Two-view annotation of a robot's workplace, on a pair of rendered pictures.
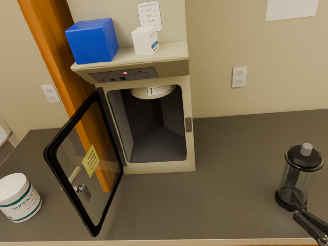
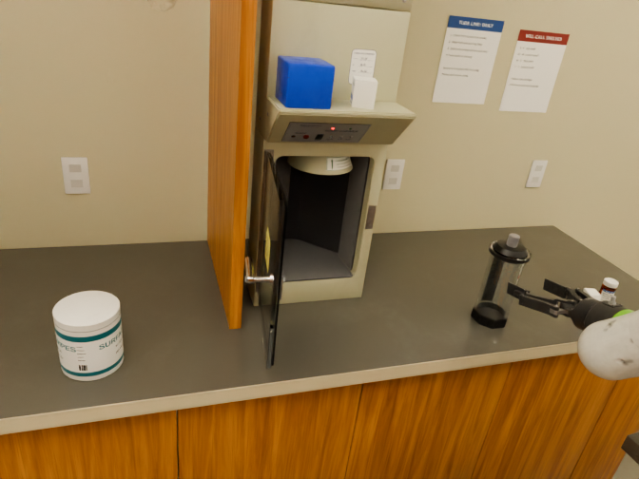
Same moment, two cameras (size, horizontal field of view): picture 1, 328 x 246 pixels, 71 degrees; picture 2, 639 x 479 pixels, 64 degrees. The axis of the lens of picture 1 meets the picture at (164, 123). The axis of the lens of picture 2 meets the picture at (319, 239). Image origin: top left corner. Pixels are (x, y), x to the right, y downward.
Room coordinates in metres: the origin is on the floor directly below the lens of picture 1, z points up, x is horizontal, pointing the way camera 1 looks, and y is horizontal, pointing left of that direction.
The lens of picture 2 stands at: (-0.37, 0.63, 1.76)
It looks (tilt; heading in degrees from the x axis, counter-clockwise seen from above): 27 degrees down; 331
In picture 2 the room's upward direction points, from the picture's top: 7 degrees clockwise
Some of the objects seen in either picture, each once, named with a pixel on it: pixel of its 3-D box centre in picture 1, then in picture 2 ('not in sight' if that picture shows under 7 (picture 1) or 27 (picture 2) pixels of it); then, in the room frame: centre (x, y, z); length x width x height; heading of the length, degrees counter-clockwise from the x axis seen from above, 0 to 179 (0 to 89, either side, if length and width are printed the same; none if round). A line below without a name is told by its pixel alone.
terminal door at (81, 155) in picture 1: (94, 164); (268, 257); (0.56, 0.25, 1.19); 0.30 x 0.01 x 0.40; 164
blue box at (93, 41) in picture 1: (94, 40); (303, 82); (0.66, 0.15, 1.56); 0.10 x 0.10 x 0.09; 82
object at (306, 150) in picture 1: (305, 153); (511, 246); (0.48, -0.41, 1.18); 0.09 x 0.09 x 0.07
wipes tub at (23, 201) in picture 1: (17, 197); (89, 335); (0.63, 0.62, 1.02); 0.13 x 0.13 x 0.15
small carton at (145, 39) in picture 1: (145, 40); (363, 92); (0.64, 0.02, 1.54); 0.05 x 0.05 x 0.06; 65
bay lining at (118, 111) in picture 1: (153, 111); (305, 202); (0.83, 0.04, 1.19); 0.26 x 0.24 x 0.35; 82
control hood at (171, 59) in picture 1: (134, 70); (338, 126); (0.65, 0.06, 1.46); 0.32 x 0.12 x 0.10; 82
